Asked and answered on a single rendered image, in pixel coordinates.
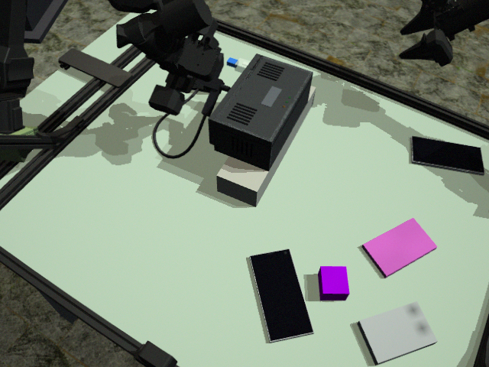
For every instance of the purple block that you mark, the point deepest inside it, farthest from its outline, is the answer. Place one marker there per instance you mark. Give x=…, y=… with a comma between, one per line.
x=333, y=283

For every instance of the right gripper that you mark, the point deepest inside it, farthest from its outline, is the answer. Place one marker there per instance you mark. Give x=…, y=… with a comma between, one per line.
x=439, y=48

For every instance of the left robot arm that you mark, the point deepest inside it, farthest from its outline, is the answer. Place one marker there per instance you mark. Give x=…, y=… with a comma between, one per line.
x=151, y=33

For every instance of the pink flat rectangular slab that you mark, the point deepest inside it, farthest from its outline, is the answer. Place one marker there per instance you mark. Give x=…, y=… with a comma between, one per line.
x=399, y=247

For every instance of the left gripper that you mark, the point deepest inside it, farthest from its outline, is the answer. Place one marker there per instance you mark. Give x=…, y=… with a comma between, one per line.
x=165, y=98

